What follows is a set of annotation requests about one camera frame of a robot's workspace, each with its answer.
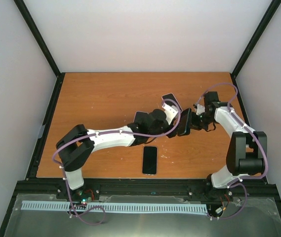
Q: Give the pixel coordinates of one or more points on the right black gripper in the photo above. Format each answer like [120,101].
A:
[193,124]

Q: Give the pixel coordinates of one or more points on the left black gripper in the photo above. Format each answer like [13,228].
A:
[173,133]

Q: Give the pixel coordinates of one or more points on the black phone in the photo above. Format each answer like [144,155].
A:
[150,160]
[184,123]

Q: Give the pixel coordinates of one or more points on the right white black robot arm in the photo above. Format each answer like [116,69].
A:
[246,156]

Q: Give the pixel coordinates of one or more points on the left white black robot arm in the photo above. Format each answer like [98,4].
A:
[76,146]

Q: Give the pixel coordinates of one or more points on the phone in pink case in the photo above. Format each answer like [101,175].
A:
[171,100]

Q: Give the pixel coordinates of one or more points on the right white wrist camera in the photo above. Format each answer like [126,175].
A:
[199,109]

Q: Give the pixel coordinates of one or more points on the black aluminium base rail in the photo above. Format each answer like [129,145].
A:
[188,189]

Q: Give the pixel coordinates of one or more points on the light blue slotted cable duct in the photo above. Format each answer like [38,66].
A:
[124,208]

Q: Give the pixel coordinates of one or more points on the right black frame post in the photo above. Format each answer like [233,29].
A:
[260,29]

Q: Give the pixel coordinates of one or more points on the black frame post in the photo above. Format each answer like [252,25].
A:
[25,13]
[260,29]

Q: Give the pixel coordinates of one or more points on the left black frame post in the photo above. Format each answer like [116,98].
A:
[25,13]

